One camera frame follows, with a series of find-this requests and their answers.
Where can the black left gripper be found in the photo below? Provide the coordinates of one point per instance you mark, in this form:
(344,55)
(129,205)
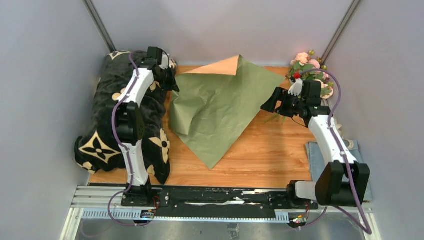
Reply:
(172,85)

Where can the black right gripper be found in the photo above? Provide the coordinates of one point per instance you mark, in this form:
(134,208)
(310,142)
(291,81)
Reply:
(281,94)

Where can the green and peach wrapping paper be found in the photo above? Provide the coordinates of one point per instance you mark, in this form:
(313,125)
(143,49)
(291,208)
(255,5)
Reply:
(216,102)

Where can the pink fake flower bouquet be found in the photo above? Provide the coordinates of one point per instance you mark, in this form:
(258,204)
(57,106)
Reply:
(311,69)

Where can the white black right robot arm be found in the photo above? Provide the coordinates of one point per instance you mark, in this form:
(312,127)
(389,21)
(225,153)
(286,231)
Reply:
(333,148)

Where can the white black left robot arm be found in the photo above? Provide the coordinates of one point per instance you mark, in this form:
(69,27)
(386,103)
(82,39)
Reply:
(127,121)

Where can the blue denim tote bag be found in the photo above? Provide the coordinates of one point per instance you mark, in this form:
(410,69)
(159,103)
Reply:
(318,159)

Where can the black floral plush blanket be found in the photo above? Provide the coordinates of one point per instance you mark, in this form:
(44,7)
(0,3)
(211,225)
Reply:
(97,150)

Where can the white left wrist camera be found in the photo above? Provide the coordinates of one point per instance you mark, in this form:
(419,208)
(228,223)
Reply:
(165,61)

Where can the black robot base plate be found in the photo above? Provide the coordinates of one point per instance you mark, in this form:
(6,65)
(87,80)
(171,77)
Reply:
(201,202)

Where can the aluminium front frame rail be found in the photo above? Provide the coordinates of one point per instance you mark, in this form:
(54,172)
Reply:
(103,201)

